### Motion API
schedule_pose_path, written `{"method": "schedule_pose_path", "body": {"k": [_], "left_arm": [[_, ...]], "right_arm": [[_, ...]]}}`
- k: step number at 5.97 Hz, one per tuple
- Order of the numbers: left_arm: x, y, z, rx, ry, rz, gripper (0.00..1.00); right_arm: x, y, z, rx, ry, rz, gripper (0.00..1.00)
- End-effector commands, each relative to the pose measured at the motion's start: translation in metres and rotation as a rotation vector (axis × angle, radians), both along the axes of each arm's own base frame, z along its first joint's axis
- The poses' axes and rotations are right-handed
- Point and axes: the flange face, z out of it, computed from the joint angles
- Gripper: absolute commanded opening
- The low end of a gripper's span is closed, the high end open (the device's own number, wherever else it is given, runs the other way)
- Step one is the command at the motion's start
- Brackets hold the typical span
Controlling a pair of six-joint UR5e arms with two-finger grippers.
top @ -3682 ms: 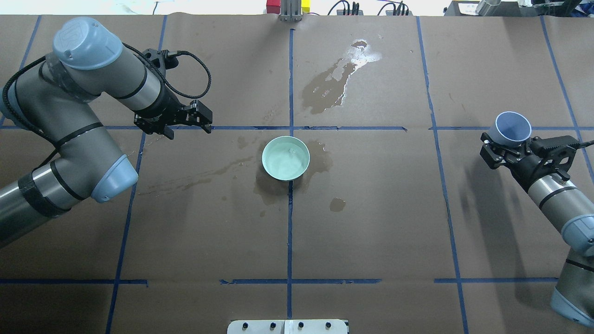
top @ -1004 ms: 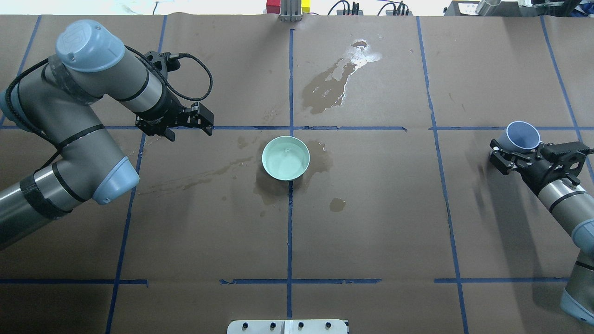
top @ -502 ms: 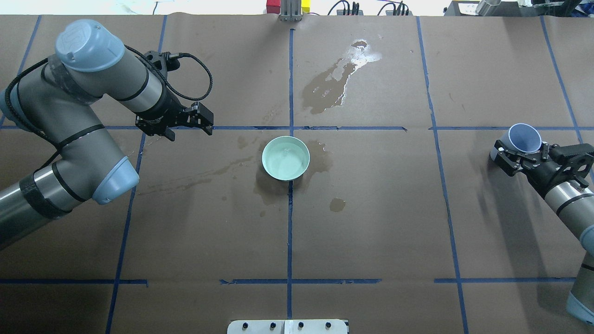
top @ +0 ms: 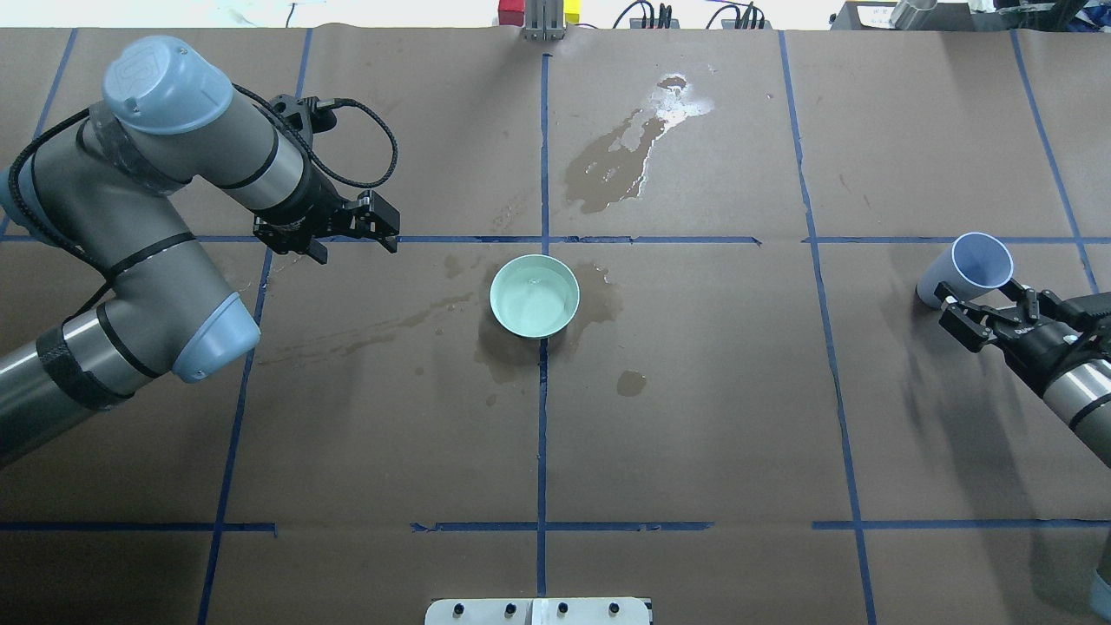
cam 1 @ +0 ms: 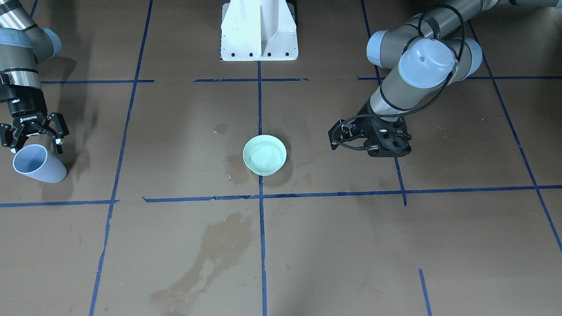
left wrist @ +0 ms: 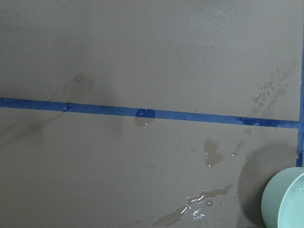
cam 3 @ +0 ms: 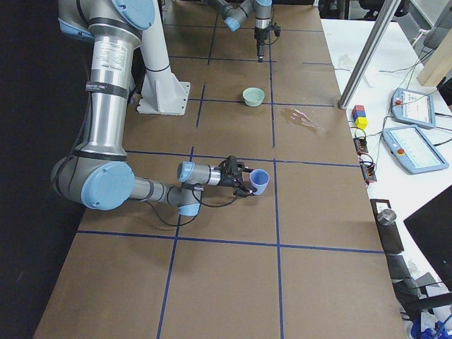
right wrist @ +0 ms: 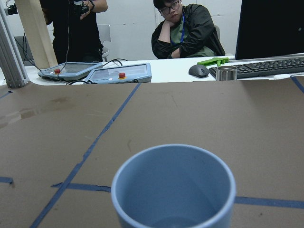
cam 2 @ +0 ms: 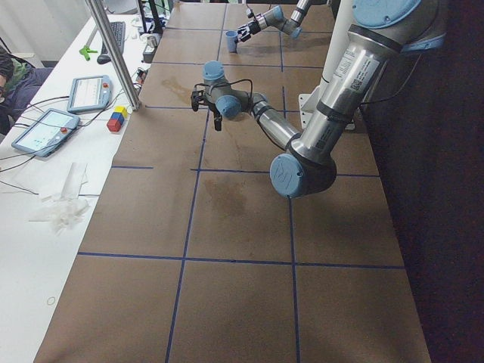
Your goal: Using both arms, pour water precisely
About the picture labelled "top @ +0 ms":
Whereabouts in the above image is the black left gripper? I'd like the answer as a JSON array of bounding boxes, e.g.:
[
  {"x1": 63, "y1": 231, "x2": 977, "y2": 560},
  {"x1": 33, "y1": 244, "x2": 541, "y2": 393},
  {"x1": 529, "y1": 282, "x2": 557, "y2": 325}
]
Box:
[{"x1": 253, "y1": 169, "x2": 401, "y2": 265}]

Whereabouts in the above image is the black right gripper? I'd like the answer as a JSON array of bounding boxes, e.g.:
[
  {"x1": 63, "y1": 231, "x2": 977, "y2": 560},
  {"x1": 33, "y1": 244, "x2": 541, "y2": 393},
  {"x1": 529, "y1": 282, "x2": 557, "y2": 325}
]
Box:
[{"x1": 939, "y1": 280, "x2": 1110, "y2": 397}]

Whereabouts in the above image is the blue grey paper cup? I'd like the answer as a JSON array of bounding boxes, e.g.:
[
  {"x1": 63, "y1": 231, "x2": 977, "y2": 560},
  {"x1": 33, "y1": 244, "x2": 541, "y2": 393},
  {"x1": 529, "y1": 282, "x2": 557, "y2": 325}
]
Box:
[{"x1": 915, "y1": 231, "x2": 1015, "y2": 309}]

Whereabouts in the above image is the mint green bowl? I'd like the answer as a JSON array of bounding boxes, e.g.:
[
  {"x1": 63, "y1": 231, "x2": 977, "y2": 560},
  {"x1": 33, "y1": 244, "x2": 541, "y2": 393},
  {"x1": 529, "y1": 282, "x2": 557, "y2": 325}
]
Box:
[{"x1": 489, "y1": 254, "x2": 581, "y2": 339}]

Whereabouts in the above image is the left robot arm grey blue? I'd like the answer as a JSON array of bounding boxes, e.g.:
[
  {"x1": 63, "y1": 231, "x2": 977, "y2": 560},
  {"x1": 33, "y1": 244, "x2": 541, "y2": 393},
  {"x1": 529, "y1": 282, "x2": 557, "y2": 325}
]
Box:
[{"x1": 3, "y1": 36, "x2": 401, "y2": 466}]

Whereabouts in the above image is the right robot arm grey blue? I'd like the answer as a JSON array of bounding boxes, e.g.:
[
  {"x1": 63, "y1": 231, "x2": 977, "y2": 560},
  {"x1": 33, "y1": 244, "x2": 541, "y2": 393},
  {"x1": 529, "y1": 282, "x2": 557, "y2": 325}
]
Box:
[{"x1": 934, "y1": 280, "x2": 1110, "y2": 465}]

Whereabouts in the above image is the red block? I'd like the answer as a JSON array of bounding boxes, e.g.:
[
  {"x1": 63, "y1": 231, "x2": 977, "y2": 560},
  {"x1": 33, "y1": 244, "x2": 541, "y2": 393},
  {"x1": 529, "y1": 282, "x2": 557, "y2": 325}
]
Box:
[{"x1": 496, "y1": 0, "x2": 526, "y2": 27}]

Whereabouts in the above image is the steel cylinder cup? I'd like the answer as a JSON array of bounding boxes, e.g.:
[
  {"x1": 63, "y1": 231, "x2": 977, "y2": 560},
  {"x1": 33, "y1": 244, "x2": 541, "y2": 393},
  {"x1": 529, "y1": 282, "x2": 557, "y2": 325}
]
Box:
[{"x1": 889, "y1": 0, "x2": 938, "y2": 31}]

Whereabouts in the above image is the yellow block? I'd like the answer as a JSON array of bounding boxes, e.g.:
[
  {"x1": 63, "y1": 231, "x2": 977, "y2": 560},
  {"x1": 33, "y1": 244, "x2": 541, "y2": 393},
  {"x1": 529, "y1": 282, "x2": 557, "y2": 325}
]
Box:
[{"x1": 562, "y1": 0, "x2": 581, "y2": 24}]

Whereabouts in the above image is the black power strip near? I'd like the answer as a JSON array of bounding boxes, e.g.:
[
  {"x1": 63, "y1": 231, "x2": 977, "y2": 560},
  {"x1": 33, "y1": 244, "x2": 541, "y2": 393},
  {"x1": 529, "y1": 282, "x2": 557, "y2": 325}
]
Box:
[{"x1": 610, "y1": 1, "x2": 681, "y2": 30}]

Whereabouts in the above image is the black power strip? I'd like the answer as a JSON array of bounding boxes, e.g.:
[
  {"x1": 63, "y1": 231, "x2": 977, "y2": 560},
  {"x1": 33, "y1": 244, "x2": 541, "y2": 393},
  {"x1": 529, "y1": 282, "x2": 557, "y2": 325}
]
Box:
[
  {"x1": 705, "y1": 1, "x2": 771, "y2": 30},
  {"x1": 610, "y1": 1, "x2": 681, "y2": 30}
]

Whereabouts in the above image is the black power strip far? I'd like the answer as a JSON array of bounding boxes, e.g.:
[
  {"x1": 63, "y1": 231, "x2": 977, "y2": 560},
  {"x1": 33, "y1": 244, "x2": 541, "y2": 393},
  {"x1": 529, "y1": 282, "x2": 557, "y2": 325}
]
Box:
[{"x1": 705, "y1": 1, "x2": 771, "y2": 30}]

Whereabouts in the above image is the white mounting plate with bolts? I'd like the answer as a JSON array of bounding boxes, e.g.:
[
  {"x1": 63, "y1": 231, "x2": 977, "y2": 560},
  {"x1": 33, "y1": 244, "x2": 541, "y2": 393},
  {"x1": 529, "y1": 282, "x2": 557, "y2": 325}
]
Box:
[{"x1": 424, "y1": 596, "x2": 654, "y2": 624}]

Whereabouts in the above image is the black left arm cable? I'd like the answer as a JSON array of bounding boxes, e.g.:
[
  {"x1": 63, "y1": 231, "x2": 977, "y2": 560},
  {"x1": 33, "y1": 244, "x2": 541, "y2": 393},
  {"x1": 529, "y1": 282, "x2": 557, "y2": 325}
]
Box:
[{"x1": 0, "y1": 82, "x2": 400, "y2": 313}]

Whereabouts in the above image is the aluminium frame post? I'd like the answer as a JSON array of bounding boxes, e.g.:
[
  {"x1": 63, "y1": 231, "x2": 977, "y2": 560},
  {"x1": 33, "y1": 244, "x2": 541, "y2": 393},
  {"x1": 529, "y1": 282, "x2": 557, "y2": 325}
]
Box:
[{"x1": 523, "y1": 0, "x2": 567, "y2": 41}]

